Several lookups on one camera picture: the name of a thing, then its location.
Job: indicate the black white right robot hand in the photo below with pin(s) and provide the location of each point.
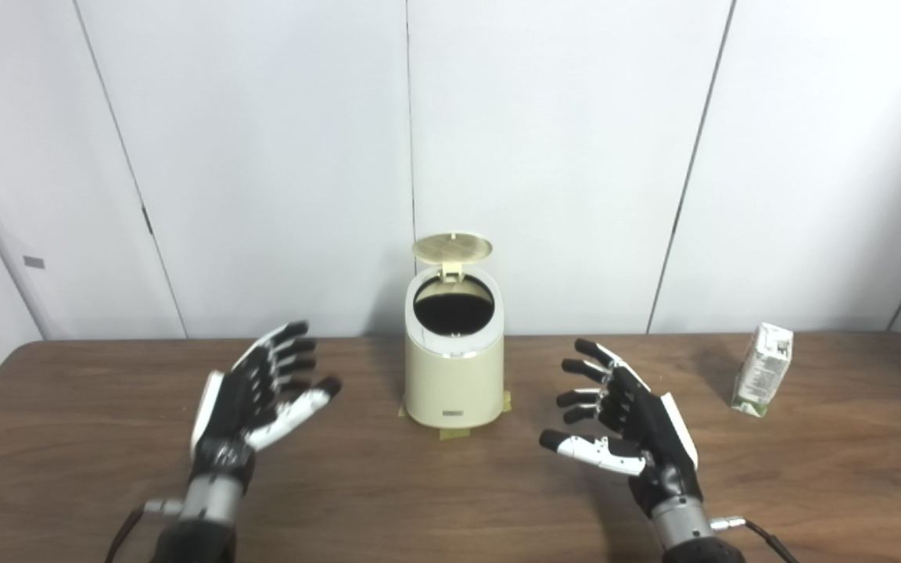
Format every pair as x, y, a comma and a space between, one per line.
658, 446

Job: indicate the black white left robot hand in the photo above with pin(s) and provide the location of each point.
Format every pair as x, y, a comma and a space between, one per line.
231, 414

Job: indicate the white green milk carton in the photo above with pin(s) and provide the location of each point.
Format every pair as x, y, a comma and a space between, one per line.
762, 371

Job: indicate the cream-colored round bin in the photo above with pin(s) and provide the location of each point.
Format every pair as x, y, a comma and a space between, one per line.
454, 383

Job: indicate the black wall panel hinge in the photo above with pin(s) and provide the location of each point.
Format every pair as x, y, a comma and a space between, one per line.
148, 220

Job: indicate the grey wall label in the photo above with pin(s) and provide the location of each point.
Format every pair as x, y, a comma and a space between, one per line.
34, 263

